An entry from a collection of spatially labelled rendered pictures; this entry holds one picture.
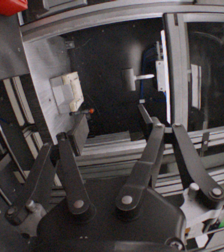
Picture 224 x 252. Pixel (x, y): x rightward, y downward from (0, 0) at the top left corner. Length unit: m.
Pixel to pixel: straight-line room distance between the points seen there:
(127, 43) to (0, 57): 0.62
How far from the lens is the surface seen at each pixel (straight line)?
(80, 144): 0.19
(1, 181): 0.64
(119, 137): 0.69
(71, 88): 0.62
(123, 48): 0.84
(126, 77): 0.59
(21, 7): 0.42
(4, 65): 0.38
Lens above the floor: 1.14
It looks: 5 degrees down
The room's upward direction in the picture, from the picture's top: 81 degrees clockwise
